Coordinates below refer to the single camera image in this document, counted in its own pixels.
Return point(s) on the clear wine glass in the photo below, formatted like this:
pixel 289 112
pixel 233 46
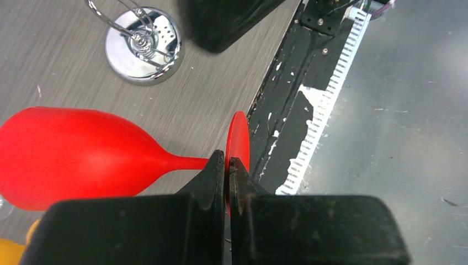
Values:
pixel 6 208

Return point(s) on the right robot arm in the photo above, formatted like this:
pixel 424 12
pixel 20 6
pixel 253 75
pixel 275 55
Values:
pixel 215 25

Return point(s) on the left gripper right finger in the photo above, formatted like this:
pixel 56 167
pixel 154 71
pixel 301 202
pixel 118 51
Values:
pixel 309 229

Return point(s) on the red wine glass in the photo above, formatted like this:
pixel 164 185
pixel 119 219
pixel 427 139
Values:
pixel 51 154

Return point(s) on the yellow wine glass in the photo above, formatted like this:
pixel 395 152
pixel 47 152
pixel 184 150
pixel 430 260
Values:
pixel 12 252

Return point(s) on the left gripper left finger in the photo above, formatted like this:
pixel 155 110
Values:
pixel 182 228

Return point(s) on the chrome wine glass rack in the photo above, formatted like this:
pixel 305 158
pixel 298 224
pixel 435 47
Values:
pixel 143 45

